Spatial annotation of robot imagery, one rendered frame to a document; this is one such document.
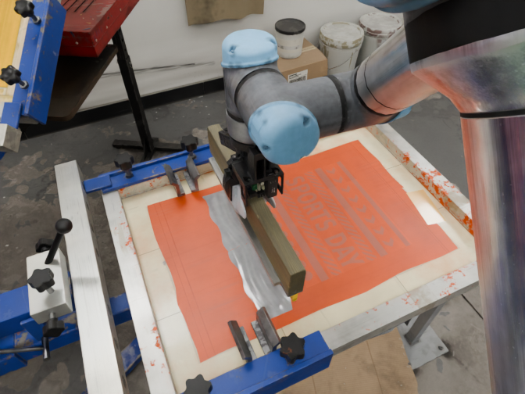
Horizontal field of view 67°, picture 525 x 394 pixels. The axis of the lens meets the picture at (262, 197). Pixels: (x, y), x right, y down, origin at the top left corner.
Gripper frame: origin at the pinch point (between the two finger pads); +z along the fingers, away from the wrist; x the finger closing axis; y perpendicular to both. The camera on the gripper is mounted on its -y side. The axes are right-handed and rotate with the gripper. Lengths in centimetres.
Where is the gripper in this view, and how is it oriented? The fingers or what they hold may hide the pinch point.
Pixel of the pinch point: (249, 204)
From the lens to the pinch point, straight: 79.5
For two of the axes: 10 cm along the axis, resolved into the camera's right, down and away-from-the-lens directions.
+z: 0.0, 6.7, 7.4
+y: 4.1, 6.8, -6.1
